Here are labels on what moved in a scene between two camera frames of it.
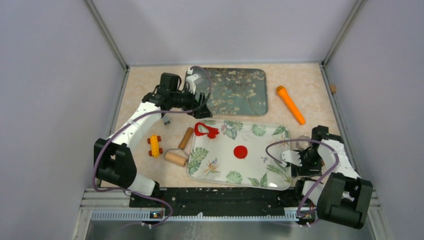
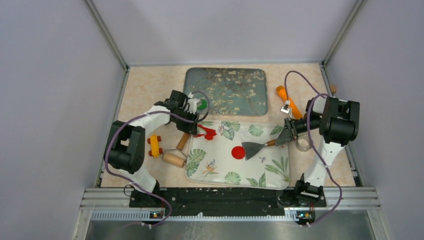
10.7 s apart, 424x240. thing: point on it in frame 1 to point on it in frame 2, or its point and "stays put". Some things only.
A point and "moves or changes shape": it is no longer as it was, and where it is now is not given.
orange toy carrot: (282, 91) stays put
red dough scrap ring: (212, 132) moves or changes shape
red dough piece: (240, 152) stays put
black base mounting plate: (219, 201) stays put
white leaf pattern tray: (211, 163) stays put
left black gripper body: (186, 100) to (183, 125)
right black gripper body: (311, 162) to (301, 125)
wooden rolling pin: (177, 159) stays put
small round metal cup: (303, 145) stays put
